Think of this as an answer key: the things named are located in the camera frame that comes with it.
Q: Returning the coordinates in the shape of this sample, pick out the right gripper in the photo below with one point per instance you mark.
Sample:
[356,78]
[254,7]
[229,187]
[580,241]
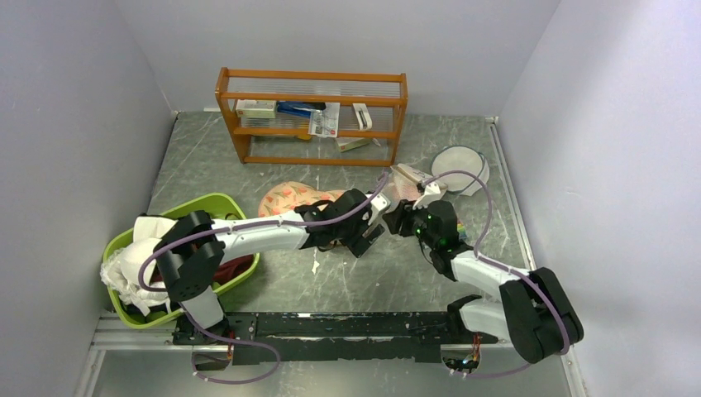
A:
[402,215]

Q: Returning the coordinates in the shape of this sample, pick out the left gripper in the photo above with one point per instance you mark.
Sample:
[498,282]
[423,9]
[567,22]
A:
[360,245]

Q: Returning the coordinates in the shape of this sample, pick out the floral pink laundry bag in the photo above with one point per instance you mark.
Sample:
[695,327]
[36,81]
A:
[287,196]

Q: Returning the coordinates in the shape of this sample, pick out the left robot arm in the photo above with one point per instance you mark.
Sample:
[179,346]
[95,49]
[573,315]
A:
[188,255]

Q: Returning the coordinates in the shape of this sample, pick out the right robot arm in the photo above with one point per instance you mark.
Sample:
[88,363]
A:
[528,309]

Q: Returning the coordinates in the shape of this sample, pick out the white mesh laundry bag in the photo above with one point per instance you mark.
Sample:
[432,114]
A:
[402,184]

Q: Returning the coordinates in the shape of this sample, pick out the dark red bra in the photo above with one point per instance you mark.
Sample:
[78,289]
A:
[231,269]

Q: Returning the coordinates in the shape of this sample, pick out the pack of coloured markers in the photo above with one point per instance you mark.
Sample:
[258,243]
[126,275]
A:
[462,232]

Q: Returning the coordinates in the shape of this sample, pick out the box on lower shelf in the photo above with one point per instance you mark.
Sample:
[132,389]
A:
[345,144]

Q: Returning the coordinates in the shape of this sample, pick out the white device on shelf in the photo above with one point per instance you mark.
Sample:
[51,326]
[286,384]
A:
[362,116]

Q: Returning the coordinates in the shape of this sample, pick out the paper leaflet on shelf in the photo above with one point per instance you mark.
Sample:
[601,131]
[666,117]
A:
[325,125]

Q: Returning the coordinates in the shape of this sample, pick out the green plastic basket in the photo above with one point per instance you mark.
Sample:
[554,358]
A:
[218,205]

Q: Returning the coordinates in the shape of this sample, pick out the blue item on shelf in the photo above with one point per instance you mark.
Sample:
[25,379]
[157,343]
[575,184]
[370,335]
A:
[300,109]

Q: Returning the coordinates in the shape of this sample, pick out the orange wooden shelf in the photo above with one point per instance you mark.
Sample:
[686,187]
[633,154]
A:
[385,95]

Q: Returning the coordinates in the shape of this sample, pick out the white box on shelf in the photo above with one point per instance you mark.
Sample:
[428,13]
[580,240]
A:
[256,109]

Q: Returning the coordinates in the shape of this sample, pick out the white cloth in basket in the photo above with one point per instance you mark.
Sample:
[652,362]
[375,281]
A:
[121,269]

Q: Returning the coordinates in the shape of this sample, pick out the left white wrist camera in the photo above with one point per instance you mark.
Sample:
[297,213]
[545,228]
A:
[379,205]

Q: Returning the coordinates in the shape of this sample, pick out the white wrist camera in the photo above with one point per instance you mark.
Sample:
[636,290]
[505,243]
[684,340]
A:
[379,205]
[430,193]

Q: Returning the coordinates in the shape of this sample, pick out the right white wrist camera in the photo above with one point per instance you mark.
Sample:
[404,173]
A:
[430,193]

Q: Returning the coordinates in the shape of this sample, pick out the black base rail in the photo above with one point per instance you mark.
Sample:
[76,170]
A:
[420,336]

